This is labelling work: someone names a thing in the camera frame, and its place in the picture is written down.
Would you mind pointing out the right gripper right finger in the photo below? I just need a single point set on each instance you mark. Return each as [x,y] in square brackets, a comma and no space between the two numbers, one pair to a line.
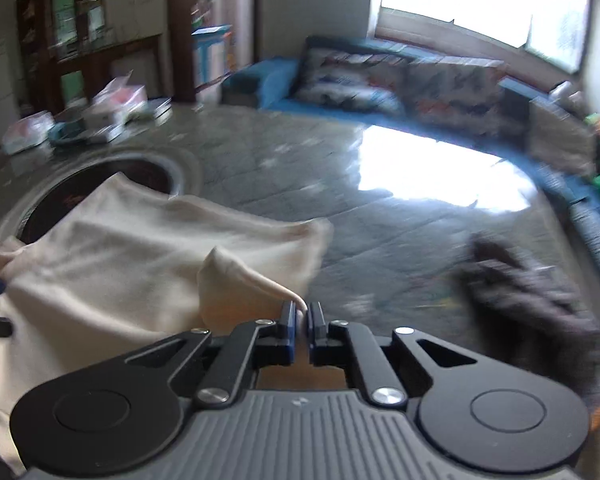
[353,348]

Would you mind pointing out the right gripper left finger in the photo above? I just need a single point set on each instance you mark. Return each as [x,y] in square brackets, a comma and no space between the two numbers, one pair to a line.
[248,348]

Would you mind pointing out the cream sweater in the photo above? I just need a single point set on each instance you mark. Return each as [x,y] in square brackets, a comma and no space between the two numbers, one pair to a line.
[134,268]

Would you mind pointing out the round black table heater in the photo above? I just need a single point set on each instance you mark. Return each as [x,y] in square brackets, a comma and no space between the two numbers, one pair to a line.
[75,188]

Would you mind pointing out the wet wipes pack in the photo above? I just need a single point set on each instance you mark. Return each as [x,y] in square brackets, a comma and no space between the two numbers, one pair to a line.
[28,132]

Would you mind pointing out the grey knit garment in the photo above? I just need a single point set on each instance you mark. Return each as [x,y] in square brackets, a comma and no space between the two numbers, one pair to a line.
[536,317]

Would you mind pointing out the tissue box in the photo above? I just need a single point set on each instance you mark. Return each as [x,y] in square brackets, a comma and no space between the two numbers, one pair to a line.
[111,106]

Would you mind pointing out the dark wooden cabinet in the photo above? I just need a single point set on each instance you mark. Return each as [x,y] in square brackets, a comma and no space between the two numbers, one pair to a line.
[69,49]

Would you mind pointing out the green booklet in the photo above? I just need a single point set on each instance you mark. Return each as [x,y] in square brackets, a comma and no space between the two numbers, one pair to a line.
[151,110]

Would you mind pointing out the flat butterfly cushion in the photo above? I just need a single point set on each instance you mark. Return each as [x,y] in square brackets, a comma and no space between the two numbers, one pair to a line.
[364,83]

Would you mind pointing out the upright butterfly cushion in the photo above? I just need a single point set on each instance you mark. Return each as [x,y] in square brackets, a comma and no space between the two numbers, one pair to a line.
[458,93]

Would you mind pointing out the blue white kids cabinet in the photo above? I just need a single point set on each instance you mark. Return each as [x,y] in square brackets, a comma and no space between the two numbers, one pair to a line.
[211,53]

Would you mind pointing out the grey cushion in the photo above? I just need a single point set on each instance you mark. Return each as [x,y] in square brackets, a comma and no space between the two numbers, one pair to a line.
[560,140]

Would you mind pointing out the blue corner sofa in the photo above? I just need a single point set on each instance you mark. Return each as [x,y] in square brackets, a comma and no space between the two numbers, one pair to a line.
[270,85]

